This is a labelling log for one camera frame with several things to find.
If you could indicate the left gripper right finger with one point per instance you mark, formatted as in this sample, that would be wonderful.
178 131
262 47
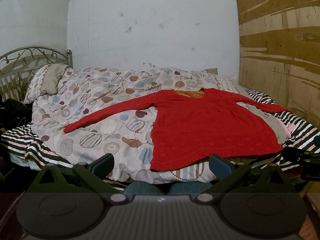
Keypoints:
268 185

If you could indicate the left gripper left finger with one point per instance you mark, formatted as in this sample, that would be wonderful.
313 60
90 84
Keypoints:
81 178

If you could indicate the red long-sleeve sweater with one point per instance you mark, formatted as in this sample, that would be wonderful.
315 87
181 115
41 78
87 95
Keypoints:
190 129

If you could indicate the dark clothes pile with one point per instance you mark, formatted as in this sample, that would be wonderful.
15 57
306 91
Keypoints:
15 114

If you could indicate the teal trousers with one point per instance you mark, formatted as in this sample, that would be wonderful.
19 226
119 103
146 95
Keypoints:
177 188

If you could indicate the black white striped sheet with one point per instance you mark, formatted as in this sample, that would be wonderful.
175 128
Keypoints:
28 150

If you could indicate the patterned circle duvet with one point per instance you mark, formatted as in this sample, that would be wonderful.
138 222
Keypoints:
81 92

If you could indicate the patterned pillow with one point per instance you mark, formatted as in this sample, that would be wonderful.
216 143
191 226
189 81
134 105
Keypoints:
45 81

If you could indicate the metal bed headboard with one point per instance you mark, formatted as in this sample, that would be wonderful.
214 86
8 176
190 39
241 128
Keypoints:
18 67

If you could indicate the wooden plywood board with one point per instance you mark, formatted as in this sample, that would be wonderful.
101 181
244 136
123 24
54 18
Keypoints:
279 52

